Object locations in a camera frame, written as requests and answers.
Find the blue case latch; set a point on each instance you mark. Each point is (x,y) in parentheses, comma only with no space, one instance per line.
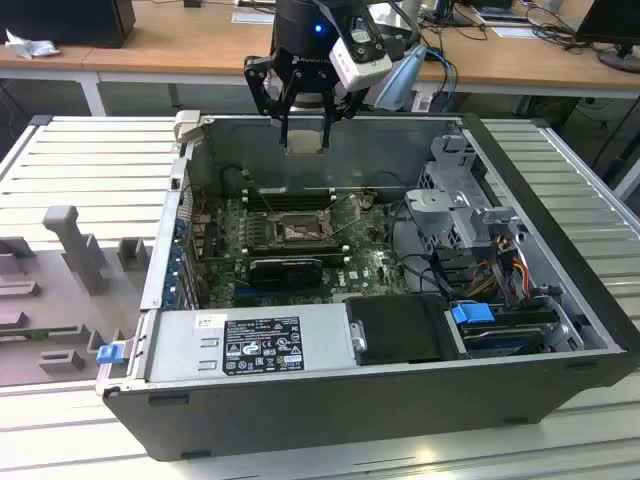
(110,354)

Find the white paper sheet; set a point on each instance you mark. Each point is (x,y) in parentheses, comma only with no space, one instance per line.
(515,31)

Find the black RAM slots bank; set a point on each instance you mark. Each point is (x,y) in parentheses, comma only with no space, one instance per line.
(290,200)
(290,248)

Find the black graphics card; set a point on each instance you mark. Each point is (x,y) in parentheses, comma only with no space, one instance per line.
(285,275)

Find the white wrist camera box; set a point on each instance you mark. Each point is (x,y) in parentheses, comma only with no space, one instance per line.
(362,70)

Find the crumpled white paper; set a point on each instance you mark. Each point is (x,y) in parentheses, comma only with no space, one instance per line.
(30,47)

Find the grey parts rack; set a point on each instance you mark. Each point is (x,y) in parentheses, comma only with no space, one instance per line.
(50,300)

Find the silver square CPU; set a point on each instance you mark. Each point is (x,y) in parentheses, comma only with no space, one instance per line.
(305,142)

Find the pale blue teach pendant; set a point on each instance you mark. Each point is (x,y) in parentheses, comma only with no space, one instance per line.
(405,75)

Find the black open PC case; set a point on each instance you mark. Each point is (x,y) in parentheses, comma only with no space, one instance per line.
(300,420)

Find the grey metal drive cage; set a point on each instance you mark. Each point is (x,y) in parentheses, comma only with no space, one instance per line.
(435,200)

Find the CPU socket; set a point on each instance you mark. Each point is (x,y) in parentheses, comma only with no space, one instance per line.
(300,227)

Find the hard disk in blue carrier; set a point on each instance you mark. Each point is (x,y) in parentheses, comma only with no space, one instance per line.
(470,322)

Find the black computer monitor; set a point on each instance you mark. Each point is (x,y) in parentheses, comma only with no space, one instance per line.
(610,20)

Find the grey power supply unit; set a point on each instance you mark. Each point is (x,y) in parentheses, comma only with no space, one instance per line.
(180,350)

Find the green RAM stick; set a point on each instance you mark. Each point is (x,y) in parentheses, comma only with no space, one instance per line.
(20,336)

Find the grey flat tray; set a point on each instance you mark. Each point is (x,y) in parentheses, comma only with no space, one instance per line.
(252,17)

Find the black plastic shroud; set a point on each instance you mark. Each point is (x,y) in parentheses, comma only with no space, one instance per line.
(395,330)

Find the green motherboard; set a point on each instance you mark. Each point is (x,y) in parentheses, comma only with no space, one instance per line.
(370,250)

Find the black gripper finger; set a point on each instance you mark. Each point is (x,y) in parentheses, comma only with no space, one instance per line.
(262,90)
(332,107)

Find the wooden desk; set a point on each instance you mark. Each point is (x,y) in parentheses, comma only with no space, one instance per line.
(200,40)

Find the black box on desk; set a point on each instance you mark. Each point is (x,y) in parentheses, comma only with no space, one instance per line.
(65,22)

